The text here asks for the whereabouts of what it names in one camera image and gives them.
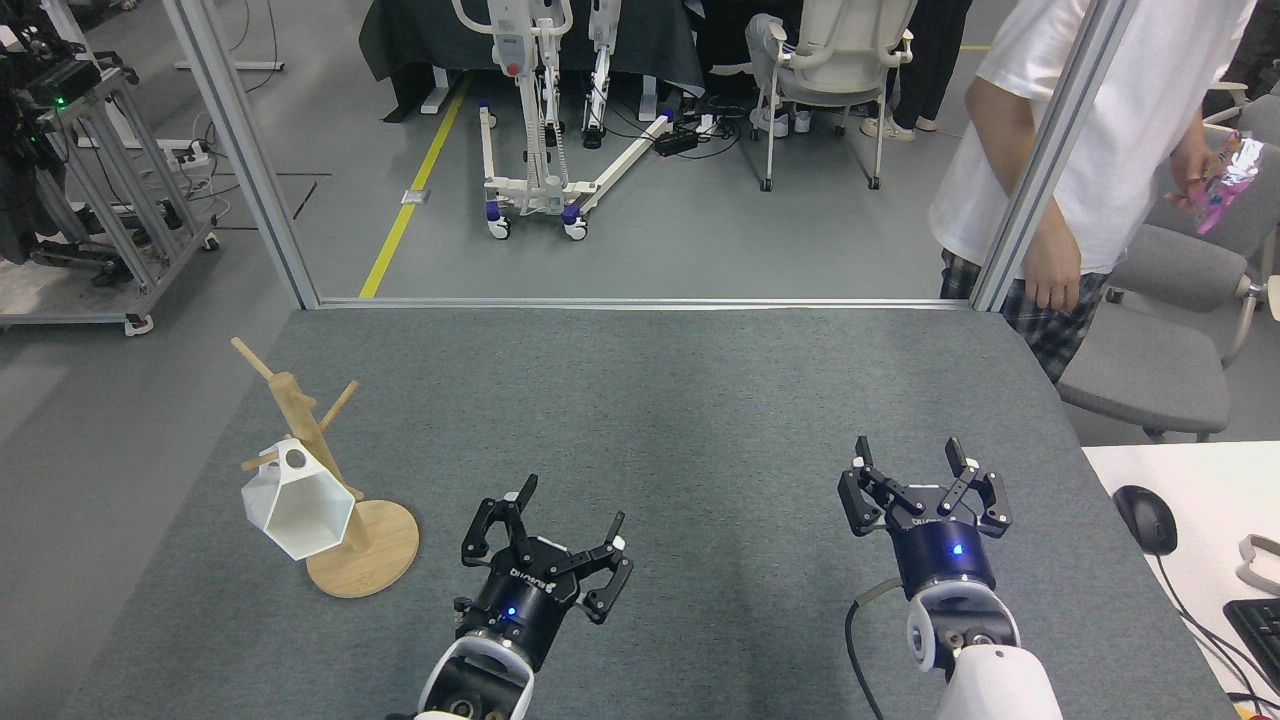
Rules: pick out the black computer mouse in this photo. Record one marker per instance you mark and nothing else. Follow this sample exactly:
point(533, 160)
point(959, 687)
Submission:
point(1145, 520)

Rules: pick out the standing person in background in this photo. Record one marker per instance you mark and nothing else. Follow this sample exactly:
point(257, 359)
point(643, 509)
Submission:
point(935, 60)

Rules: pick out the seated person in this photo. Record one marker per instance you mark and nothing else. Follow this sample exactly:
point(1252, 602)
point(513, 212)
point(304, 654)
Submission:
point(770, 60)

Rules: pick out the wooden cup rack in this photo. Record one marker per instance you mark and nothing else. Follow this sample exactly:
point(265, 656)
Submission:
point(375, 560)

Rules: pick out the grey office chair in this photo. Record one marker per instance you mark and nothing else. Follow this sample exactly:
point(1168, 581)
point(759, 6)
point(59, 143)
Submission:
point(1150, 370)
point(1265, 120)

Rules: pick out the silver frame post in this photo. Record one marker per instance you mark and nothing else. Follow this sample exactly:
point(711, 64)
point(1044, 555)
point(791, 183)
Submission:
point(1050, 160)
point(250, 160)

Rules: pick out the pink snack packet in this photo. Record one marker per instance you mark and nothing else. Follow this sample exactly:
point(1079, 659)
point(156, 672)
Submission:
point(1225, 185)

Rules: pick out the white power strip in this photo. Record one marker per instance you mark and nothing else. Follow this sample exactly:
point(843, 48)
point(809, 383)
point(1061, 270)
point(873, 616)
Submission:
point(190, 158)

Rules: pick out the white mesh office chair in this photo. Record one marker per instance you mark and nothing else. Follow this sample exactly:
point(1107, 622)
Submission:
point(845, 50)

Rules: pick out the black keyboard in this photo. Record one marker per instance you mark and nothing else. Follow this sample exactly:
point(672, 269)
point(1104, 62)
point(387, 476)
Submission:
point(1260, 640)

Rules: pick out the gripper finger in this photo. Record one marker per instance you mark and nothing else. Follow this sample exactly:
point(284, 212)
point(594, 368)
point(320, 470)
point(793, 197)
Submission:
point(855, 505)
point(610, 590)
point(475, 540)
point(995, 505)

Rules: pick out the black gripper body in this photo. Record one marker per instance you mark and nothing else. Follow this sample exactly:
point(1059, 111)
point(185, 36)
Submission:
point(520, 600)
point(935, 555)

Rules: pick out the aluminium frame equipment cart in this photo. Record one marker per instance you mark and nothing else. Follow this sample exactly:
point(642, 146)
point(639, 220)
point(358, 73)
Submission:
point(110, 200)

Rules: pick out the white desk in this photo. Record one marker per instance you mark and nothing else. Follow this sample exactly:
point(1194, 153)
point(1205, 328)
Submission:
point(1210, 480)

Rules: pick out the dark cloth covered table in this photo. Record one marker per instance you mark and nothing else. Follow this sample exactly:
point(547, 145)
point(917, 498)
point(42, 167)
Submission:
point(420, 40)

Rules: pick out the person's hand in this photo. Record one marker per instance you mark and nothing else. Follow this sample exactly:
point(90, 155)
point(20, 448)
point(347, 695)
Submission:
point(1052, 278)
point(1190, 172)

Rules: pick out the metal floor plate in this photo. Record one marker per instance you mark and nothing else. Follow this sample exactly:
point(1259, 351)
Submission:
point(415, 197)

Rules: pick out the black power strip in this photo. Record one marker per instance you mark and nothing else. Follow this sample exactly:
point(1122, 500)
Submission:
point(676, 142)

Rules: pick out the white hexagonal cup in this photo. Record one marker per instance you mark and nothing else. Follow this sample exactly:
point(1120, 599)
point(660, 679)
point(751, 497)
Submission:
point(305, 515)

